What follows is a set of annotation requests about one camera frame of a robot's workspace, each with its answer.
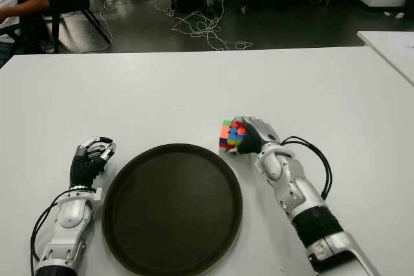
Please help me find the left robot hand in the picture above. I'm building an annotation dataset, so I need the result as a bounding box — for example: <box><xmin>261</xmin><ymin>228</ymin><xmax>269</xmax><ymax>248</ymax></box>
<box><xmin>70</xmin><ymin>136</ymin><xmax>118</xmax><ymax>189</ymax></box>

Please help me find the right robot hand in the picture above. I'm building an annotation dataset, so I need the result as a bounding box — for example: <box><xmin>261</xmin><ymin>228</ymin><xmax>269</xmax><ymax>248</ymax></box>
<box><xmin>224</xmin><ymin>115</ymin><xmax>281</xmax><ymax>156</ymax></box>

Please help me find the multicoloured Rubik's cube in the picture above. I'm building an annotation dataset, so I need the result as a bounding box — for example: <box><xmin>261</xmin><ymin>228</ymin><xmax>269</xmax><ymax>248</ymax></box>
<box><xmin>218</xmin><ymin>119</ymin><xmax>248</xmax><ymax>153</ymax></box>

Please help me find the dark brown round tray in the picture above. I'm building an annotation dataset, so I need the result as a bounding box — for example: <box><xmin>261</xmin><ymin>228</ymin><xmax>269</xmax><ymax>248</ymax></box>
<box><xmin>102</xmin><ymin>143</ymin><xmax>244</xmax><ymax>276</ymax></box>

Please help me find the white side table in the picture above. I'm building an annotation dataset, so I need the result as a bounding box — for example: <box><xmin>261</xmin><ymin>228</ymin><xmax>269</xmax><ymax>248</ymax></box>
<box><xmin>356</xmin><ymin>30</ymin><xmax>414</xmax><ymax>88</ymax></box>

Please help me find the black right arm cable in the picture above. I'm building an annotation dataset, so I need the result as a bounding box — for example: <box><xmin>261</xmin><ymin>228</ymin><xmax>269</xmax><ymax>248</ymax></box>
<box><xmin>279</xmin><ymin>136</ymin><xmax>333</xmax><ymax>199</ymax></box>

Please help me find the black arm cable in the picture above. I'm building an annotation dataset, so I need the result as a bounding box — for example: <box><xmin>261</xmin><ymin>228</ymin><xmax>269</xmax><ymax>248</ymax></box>
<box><xmin>30</xmin><ymin>198</ymin><xmax>64</xmax><ymax>273</ymax></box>
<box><xmin>279</xmin><ymin>136</ymin><xmax>333</xmax><ymax>199</ymax></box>

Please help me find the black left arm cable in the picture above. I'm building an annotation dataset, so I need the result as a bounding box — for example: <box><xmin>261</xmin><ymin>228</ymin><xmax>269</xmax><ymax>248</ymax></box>
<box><xmin>30</xmin><ymin>198</ymin><xmax>64</xmax><ymax>273</ymax></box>

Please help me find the tangled white floor cable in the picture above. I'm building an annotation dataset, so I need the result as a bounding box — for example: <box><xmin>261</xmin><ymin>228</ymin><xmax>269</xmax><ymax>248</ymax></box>
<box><xmin>153</xmin><ymin>0</ymin><xmax>254</xmax><ymax>51</ymax></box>

